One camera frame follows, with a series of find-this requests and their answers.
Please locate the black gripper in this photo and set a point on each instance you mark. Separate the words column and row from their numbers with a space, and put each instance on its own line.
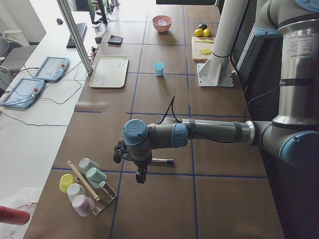
column 142, row 164

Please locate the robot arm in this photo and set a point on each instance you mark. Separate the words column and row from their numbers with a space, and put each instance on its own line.
column 290, row 136

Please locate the mint green cup on rack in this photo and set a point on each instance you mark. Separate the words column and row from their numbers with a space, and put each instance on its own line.
column 95, row 176

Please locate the grey cup on rack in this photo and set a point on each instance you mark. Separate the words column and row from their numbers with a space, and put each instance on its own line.
column 85, row 164

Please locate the pink cup on rack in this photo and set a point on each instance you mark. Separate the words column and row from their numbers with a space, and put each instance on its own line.
column 83, row 205

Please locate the pale green cup on rack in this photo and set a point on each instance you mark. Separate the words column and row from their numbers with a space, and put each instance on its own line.
column 74, row 190

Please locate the yellow cup on rack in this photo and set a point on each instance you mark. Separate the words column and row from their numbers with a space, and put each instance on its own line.
column 65, row 181

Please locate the light blue plastic cup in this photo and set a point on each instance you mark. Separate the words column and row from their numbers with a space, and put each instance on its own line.
column 159, row 67

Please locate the pink bowl of ice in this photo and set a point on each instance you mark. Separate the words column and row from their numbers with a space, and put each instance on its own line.
column 162, row 23

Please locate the cream bear serving tray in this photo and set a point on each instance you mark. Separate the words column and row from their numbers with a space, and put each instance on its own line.
column 109, row 71

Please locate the red cylinder bottle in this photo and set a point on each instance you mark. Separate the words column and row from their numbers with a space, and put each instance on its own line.
column 13, row 216

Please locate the far blue teach pendant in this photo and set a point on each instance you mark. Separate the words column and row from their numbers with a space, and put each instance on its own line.
column 52, row 69

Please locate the blue teach pendant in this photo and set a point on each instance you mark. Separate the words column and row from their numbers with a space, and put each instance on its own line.
column 24, row 94
column 52, row 69

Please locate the folded grey cloth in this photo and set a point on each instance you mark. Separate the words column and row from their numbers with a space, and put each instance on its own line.
column 115, row 40

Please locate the lemon slices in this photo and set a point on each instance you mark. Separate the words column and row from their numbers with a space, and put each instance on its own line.
column 205, row 51

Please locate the wooden cutting board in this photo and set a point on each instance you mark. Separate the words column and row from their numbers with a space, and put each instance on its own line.
column 196, row 46

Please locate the near blue teach pendant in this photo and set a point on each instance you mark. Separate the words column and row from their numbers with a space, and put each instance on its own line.
column 24, row 94

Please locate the yellow plastic knife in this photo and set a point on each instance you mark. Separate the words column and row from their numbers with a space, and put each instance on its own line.
column 204, row 41

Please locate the yellow lemon near board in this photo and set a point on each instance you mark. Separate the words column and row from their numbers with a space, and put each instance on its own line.
column 198, row 32

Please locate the black computer mouse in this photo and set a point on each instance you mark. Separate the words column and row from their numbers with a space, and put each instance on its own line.
column 59, row 21

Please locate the white wire cup rack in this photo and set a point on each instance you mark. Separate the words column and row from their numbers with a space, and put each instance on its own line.
column 103, row 196

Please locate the aluminium frame post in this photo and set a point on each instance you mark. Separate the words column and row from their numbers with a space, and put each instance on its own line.
column 66, row 12

